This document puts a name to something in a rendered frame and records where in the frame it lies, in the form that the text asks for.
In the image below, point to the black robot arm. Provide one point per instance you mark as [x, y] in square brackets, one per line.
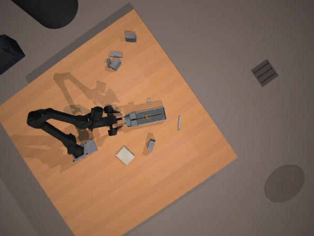
[38, 119]

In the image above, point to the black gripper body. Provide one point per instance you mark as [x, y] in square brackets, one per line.
[111, 131]

